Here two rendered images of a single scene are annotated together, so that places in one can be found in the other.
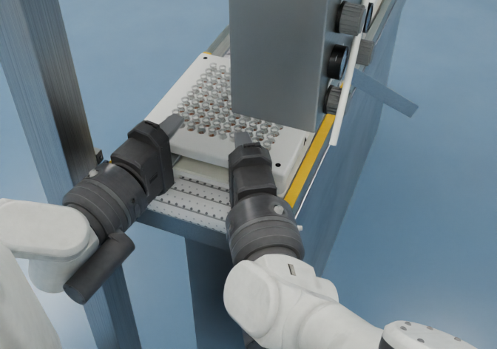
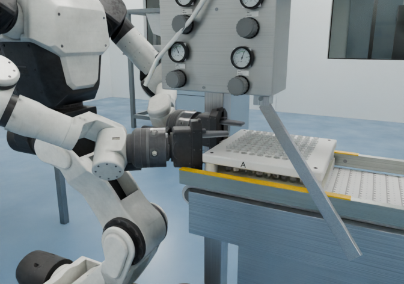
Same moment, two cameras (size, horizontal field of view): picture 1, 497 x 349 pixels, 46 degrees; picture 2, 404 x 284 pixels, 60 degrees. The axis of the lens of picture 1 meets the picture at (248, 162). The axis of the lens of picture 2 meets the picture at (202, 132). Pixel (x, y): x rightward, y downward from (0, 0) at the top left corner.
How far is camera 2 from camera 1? 1.04 m
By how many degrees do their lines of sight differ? 83
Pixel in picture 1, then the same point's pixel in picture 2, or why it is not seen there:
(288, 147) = (229, 155)
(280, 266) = (116, 133)
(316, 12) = (162, 8)
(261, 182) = (175, 129)
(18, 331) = (29, 8)
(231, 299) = not seen: hidden behind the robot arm
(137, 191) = (186, 121)
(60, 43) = not seen: hidden behind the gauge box
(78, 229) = (157, 108)
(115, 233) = (168, 127)
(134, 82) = not seen: outside the picture
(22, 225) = (157, 98)
